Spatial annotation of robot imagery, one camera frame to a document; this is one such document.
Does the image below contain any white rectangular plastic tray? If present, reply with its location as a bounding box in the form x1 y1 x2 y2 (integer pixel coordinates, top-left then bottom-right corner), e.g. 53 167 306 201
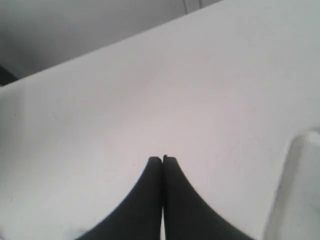
263 128 320 240

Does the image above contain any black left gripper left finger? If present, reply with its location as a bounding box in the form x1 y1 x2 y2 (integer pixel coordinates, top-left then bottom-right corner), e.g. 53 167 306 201
78 156 163 240

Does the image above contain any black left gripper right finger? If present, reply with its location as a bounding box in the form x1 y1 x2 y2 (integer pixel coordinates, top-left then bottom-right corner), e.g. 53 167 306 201
162 155 248 240

